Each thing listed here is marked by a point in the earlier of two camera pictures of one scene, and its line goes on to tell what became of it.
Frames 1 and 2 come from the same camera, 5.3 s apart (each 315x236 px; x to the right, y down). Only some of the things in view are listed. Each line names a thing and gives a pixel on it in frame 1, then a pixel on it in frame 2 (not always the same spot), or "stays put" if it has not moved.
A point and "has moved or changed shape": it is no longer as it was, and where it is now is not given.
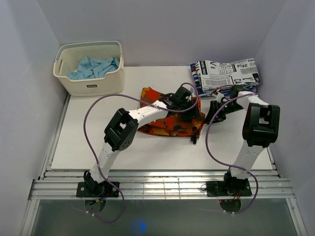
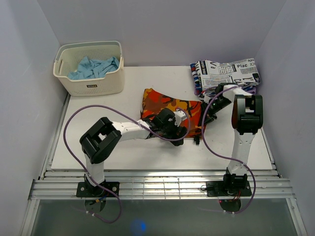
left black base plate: (106, 189) stays put
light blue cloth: (94, 68) stays put
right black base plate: (220, 189) stays put
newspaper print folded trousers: (214, 75) stays put
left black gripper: (193, 113) -> (173, 135)
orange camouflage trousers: (170, 125) has moved or changed shape
